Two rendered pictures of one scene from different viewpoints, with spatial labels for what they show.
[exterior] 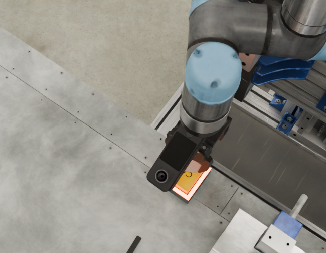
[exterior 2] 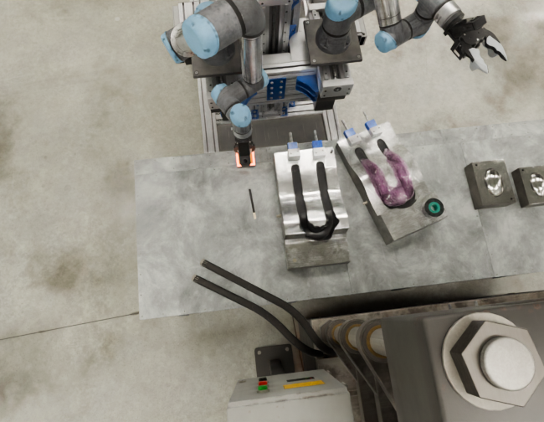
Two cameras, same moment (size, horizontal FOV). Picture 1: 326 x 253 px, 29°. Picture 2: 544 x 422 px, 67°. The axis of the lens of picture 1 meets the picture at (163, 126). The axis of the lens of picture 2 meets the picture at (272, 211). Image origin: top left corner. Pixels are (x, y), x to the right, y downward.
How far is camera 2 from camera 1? 70 cm
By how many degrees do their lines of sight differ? 16
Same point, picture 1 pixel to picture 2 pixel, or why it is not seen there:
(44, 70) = (166, 162)
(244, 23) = (236, 92)
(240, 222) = (278, 156)
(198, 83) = (240, 121)
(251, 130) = not seen: hidden behind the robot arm
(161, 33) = (170, 117)
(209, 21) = (225, 100)
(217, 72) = (243, 114)
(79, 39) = (139, 146)
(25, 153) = (188, 194)
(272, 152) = (258, 130)
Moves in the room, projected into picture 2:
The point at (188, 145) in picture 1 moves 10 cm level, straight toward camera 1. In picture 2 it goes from (245, 145) to (257, 165)
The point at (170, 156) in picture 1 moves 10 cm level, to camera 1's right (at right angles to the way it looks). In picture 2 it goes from (243, 152) to (263, 140)
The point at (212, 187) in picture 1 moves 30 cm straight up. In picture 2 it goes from (258, 154) to (257, 124)
